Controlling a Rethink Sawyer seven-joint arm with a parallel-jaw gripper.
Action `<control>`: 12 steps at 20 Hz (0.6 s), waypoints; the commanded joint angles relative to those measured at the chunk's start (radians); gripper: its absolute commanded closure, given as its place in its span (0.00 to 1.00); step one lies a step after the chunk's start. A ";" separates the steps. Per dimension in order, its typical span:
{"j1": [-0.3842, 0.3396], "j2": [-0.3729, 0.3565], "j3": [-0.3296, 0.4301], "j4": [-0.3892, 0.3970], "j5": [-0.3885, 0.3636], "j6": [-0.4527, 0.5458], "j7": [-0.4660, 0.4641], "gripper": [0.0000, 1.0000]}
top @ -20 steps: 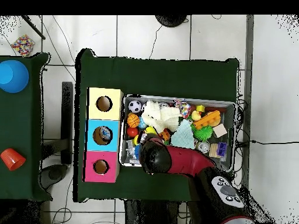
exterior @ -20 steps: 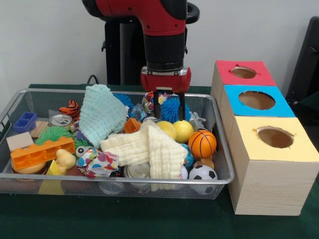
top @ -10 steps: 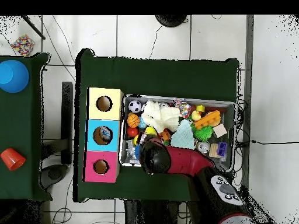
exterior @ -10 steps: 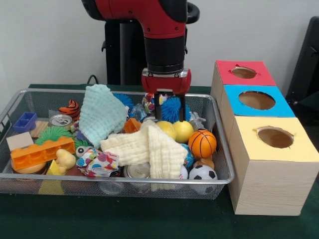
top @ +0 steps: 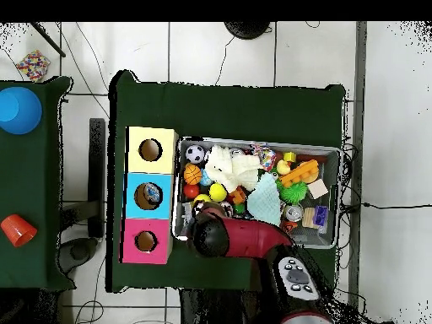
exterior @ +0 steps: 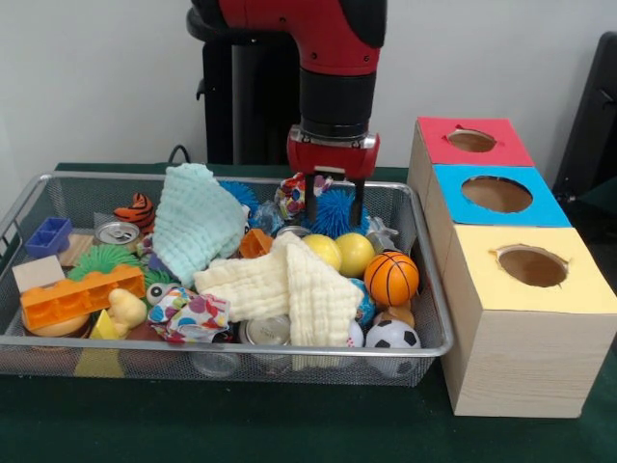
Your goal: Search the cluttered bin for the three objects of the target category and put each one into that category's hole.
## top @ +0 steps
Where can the cream waffle cloth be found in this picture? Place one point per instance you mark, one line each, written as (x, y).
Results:
(226, 167)

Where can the mint green cloth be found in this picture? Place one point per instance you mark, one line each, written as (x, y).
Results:
(265, 201)

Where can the clear plastic packet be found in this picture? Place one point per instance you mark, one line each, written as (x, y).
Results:
(152, 193)

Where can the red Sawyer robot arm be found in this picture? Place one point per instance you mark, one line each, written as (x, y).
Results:
(250, 239)

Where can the wooden box with three holes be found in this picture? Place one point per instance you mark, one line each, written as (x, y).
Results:
(131, 202)

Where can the shallow clear mesh bin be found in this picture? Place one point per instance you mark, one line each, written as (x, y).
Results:
(331, 202)

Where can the large yellow ball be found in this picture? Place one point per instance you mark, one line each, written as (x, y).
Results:
(218, 192)

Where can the small orange basketball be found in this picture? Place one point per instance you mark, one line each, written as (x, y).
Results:
(192, 174)

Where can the small soccer ball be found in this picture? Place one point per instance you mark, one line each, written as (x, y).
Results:
(195, 154)

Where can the colourful patterned cloth pouch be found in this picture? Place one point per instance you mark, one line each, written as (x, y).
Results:
(266, 156)

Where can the dark green table cloth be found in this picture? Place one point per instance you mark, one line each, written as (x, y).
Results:
(229, 108)

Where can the orange toy brick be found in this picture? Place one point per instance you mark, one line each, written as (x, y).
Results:
(300, 173)

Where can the black round stand base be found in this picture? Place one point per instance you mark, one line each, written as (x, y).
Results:
(247, 28)

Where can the green covered side table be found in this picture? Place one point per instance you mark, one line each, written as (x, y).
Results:
(27, 169)

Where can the red cup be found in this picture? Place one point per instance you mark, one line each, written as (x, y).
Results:
(18, 230)

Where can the blue bowl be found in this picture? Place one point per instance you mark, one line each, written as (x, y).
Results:
(19, 110)

